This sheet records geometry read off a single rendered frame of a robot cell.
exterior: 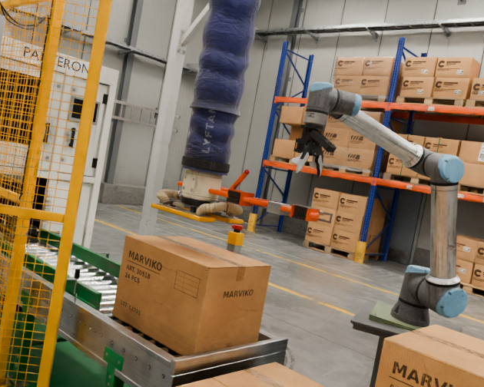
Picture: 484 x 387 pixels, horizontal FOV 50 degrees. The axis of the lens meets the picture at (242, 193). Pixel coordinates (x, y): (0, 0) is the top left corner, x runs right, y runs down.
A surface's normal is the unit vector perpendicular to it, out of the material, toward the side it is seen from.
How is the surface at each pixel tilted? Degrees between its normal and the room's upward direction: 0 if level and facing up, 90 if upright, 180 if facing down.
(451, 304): 98
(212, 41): 106
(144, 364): 90
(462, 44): 90
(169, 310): 90
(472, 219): 90
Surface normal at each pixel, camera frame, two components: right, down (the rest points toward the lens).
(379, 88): -0.68, -0.08
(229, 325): 0.72, 0.17
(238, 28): 0.36, -0.08
